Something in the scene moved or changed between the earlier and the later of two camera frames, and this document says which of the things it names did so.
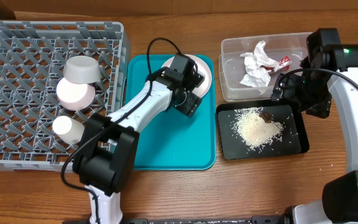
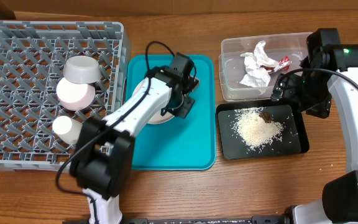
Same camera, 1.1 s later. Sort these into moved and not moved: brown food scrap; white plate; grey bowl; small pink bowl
Moved: white plate
Not moved: small pink bowl; grey bowl; brown food scrap
